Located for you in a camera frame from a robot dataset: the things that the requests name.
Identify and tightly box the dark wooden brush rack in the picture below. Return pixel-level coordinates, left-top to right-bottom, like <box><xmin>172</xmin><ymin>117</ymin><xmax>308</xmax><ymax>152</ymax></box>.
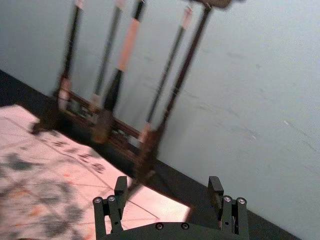
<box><xmin>31</xmin><ymin>0</ymin><xmax>246</xmax><ymax>201</ymax></box>

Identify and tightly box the thin dark calligraphy brush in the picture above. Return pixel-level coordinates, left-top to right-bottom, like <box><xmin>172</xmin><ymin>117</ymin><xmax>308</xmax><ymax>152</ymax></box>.
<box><xmin>137</xmin><ymin>4</ymin><xmax>194</xmax><ymax>144</ymax></box>
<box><xmin>57</xmin><ymin>0</ymin><xmax>85</xmax><ymax>107</ymax></box>
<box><xmin>91</xmin><ymin>0</ymin><xmax>125</xmax><ymax>107</ymax></box>

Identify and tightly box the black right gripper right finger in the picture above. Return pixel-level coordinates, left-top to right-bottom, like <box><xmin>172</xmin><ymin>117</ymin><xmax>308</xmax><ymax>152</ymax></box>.
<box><xmin>207</xmin><ymin>175</ymin><xmax>249</xmax><ymax>237</ymax></box>

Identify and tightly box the pale paper sheet with ink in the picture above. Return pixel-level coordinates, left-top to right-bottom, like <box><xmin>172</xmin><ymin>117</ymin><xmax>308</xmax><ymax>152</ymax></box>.
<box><xmin>0</xmin><ymin>104</ymin><xmax>196</xmax><ymax>240</ymax></box>

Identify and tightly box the black table cloth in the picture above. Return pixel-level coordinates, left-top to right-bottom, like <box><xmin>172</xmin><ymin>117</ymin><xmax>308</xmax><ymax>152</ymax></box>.
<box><xmin>0</xmin><ymin>69</ymin><xmax>302</xmax><ymax>240</ymax></box>

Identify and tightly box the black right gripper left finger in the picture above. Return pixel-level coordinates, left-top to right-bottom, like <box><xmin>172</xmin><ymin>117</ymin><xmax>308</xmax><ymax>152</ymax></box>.
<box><xmin>92</xmin><ymin>175</ymin><xmax>129</xmax><ymax>237</ymax></box>

